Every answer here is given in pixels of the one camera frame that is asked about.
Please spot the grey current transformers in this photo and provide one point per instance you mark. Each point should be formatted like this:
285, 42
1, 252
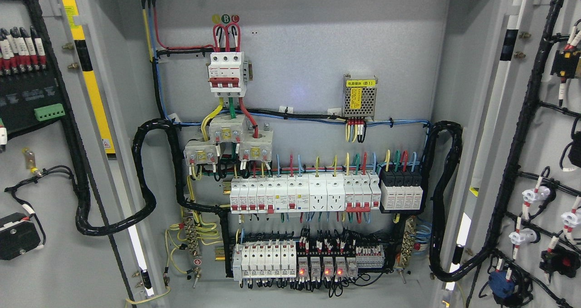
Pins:
226, 134

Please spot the white breaker socket row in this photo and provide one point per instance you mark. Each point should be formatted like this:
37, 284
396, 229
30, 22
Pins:
325, 192

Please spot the perforated metal power supply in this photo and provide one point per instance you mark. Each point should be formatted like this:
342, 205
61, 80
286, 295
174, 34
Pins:
359, 96

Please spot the red white main breaker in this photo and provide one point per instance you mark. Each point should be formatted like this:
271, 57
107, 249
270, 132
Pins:
229, 74

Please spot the black surge protector block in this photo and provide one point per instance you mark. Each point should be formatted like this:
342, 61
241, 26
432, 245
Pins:
401, 191

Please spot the lower relay terminal row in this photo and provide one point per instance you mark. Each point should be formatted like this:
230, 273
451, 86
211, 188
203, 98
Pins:
304, 261

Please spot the black digital power meter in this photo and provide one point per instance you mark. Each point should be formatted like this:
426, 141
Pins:
29, 91

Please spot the black rotary selector switch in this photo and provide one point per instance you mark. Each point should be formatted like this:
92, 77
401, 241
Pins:
18, 235

